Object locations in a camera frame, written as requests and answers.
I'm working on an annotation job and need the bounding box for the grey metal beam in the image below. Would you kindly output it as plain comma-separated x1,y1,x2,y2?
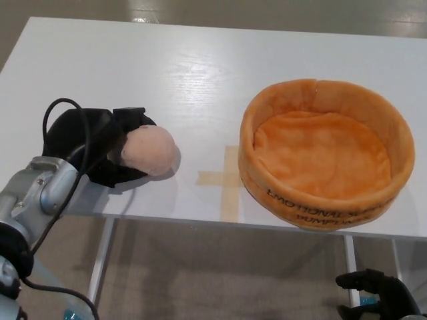
31,258,69,301

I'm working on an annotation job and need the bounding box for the white table leg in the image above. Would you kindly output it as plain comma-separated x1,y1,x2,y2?
87,218,116,306
344,235,360,301
392,238,406,277

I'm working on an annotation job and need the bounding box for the beige masking tape cross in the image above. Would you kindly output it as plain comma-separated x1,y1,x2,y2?
197,145,242,221

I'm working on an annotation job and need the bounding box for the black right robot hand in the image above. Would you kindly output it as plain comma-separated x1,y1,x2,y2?
335,268,421,320

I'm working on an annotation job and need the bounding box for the orange plush round plate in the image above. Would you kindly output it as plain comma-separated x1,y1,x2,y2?
239,78,416,231

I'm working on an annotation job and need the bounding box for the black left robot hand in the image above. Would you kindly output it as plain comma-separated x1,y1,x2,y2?
42,106,157,189

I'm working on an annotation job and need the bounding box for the pink round plush toy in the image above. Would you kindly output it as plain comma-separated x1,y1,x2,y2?
120,125,177,177

